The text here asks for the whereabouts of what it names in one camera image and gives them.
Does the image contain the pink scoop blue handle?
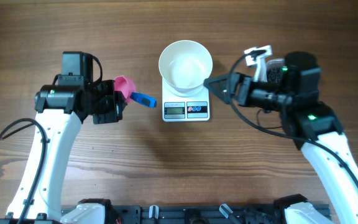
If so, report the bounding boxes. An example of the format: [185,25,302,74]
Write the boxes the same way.
[114,75,157,108]

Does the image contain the white digital kitchen scale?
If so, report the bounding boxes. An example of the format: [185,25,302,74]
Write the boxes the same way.
[162,80,210,122]

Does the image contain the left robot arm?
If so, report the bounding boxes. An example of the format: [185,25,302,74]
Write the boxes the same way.
[0,52,127,223]

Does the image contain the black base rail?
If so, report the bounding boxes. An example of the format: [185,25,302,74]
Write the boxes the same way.
[113,204,283,224]

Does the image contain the right black cable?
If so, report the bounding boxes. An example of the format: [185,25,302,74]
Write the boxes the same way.
[227,49,358,218]

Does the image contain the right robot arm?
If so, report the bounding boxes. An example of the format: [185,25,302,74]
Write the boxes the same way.
[204,50,358,223]

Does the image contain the black beans in container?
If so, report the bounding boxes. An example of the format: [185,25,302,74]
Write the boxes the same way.
[267,67,283,85]

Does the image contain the white bowl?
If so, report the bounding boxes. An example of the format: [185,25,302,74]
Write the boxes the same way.
[158,40,213,91]

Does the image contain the clear plastic container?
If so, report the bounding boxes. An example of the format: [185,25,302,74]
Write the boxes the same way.
[266,58,285,84]

